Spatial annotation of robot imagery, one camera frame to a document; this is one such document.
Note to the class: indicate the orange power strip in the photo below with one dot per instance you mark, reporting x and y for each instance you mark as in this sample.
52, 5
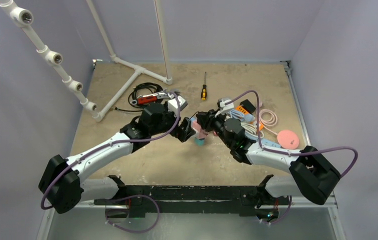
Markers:
248, 121

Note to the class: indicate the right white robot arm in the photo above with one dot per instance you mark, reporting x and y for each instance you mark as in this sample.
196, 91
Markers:
312, 175

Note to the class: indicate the yellow black screwdriver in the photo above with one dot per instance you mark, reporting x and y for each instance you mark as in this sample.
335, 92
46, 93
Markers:
204, 88

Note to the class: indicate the black power adapter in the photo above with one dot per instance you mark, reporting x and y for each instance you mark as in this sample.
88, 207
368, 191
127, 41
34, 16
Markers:
248, 106

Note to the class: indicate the teal small block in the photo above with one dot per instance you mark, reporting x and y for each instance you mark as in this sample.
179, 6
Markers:
199, 142

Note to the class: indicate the red handled adjustable wrench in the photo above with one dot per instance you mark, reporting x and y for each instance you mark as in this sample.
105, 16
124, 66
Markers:
150, 98

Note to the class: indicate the light blue power strip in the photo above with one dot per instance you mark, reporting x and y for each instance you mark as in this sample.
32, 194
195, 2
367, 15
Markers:
269, 143

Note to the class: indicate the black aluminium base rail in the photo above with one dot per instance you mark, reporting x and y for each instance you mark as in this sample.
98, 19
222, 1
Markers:
245, 201

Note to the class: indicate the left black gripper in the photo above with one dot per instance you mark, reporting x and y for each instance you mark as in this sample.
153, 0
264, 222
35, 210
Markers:
183, 133

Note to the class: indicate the white PVC pipe frame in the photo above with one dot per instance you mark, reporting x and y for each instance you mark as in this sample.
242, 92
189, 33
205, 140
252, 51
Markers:
57, 48

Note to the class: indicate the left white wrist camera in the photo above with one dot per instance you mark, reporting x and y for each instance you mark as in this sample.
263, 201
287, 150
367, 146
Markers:
173, 104

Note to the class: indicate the pink socket block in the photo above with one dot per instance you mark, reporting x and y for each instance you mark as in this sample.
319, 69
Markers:
200, 133

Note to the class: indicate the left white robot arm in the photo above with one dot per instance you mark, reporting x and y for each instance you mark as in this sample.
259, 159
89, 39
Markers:
65, 181

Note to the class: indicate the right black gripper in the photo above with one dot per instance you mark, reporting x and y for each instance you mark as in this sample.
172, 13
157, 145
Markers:
206, 120

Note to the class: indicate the pink round disc charger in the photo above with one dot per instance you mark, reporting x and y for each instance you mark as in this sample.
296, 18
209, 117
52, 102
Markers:
288, 139

